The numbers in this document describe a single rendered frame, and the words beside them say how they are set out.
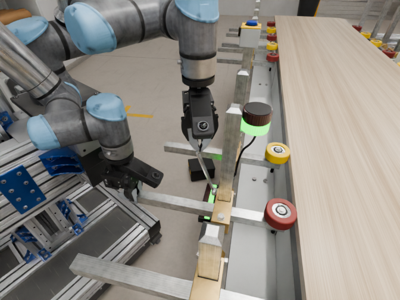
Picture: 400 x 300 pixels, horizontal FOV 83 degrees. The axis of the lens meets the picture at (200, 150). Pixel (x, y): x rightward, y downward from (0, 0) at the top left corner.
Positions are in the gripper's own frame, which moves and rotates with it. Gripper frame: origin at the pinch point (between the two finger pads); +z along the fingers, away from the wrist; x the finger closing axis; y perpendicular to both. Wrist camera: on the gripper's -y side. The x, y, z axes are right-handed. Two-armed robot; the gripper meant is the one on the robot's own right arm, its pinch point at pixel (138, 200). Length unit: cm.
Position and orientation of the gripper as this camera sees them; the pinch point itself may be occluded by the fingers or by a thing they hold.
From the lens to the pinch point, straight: 75.8
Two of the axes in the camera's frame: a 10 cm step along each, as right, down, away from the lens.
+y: -9.8, -1.6, 1.5
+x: -2.2, 6.3, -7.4
